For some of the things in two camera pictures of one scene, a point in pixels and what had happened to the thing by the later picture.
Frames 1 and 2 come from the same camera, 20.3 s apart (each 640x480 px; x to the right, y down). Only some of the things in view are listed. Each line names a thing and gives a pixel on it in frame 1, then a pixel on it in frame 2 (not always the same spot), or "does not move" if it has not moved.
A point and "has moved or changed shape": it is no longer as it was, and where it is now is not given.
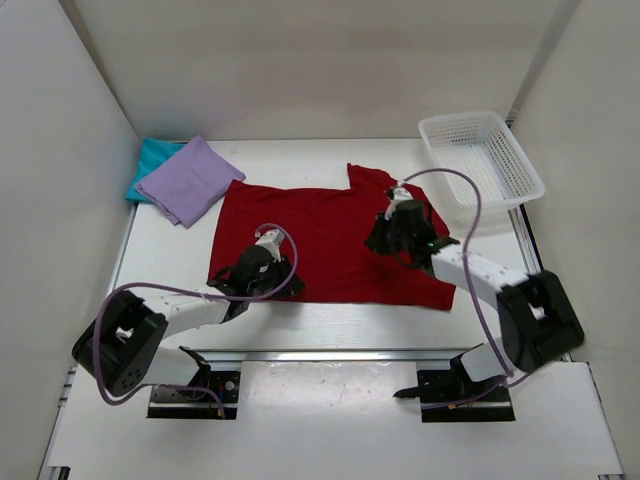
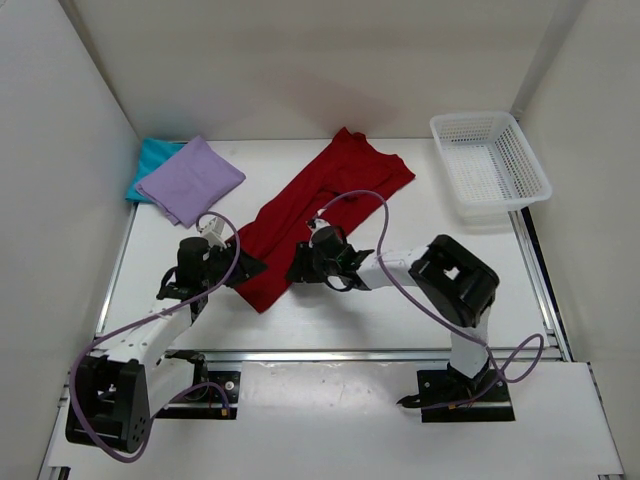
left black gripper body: (275, 275) to (221, 261)
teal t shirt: (155, 151) does not move
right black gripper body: (388, 240) to (314, 268)
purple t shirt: (190, 186) does not move
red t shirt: (320, 233) has moved or changed shape
